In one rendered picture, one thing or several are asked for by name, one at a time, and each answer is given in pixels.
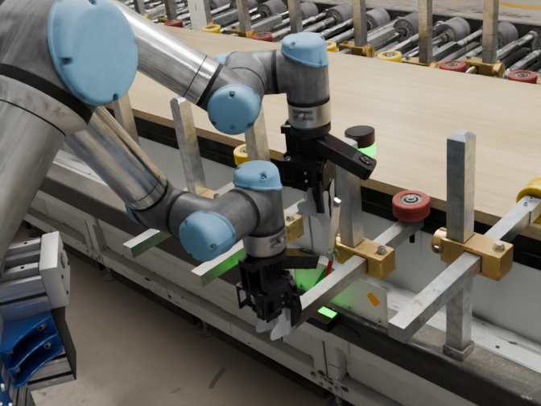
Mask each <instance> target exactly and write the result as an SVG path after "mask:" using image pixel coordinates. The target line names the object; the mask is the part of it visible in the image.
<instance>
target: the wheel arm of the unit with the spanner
mask: <svg viewBox="0 0 541 406"><path fill-rule="evenodd" d="M422 227H423V219H422V220H419V221H415V222H406V221H403V220H400V219H399V221H398V222H396V223H395V224H394V225H393V226H392V227H390V228H389V229H388V230H386V231H385V232H384V233H382V234H381V235H380V236H378V237H377V238H376V239H375V240H374V242H377V243H380V244H382V245H385V246H387V247H391V248H394V249H395V248H396V247H398V246H399V245H400V244H401V243H402V242H404V241H405V240H406V239H408V238H409V237H410V236H412V235H413V234H414V233H416V232H417V231H418V230H420V229H421V228H422ZM366 272H367V262H366V259H364V258H362V257H360V256H357V255H354V256H353V257H352V258H350V259H349V260H347V261H346V262H345V263H343V264H342V265H341V266H339V267H338V268H337V269H336V270H335V271H333V272H332V273H331V274H329V275H328V276H327V277H325V278H324V279H323V280H321V281H320V282H319V283H318V284H317V285H315V286H314V287H313V288H311V289H310V290H309V291H307V292H306V293H304V294H303V295H302V296H301V297H300V300H301V305H302V313H301V315H300V318H299V321H298V323H297V324H296V327H295V329H296V328H298V327H299V326H300V325H302V324H303V323H304V322H305V321H306V320H307V319H308V318H310V317H311V316H312V315H313V314H315V313H316V312H317V311H319V310H320V309H321V308H323V307H324V306H325V305H326V304H327V303H328V302H329V301H331V300H332V299H333V298H334V297H336V296H337V295H338V294H340V293H341V292H342V291H344V290H345V289H346V288H347V287H348V286H349V285H350V284H352V283H353V282H354V281H355V280H357V279H358V278H359V277H361V276H362V275H363V274H364V273H366Z"/></svg>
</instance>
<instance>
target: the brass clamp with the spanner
mask: <svg viewBox="0 0 541 406"><path fill-rule="evenodd" d="M381 245H382V244H380V243H377V242H374V241H371V240H369V239H367V238H364V240H363V241H362V242H360V243H359V244H357V245H356V246H355V247H351V246H348V245H345V244H344V243H341V238H340V234H338V235H337V242H336V249H337V251H338V253H339V256H338V257H337V262H338V263H340V264H343V263H345V262H346V261H347V260H349V259H350V258H352V257H353V256H354V255H357V256H360V257H362V258H364V259H366V262H367V272H366V273H365V274H367V275H369V276H373V277H374V278H377V279H379V280H383V279H384V278H385V277H387V276H388V275H389V274H390V273H391V272H392V271H393V270H394V269H395V252H394V248H391V247H388V246H385V245H382V246H385V247H386V250H387V253H386V254H385V255H378V254H377V250H378V247H379V246H381Z"/></svg>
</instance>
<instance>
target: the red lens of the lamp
mask: <svg viewBox="0 0 541 406"><path fill-rule="evenodd" d="M372 128H373V127H372ZM347 129H348V128H347ZM347 129H346V130H347ZM373 129H374V128H373ZM346 130H345V132H346ZM345 138H348V139H352V140H354V141H356V142H357V148H363V147H369V146H371V145H373V144H374V143H375V129H374V131H373V133H372V134H370V135H367V136H365V137H357V138H356V137H351V136H348V135H347V134H346V133H345Z"/></svg>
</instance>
